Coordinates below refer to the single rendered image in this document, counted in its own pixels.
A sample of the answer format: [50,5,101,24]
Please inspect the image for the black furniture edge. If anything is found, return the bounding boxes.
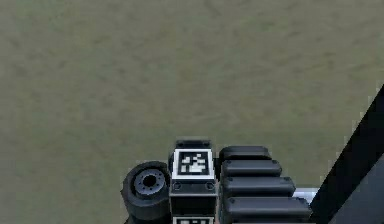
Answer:
[309,83,384,224]

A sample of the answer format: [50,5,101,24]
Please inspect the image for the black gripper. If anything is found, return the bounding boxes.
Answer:
[120,160,172,224]

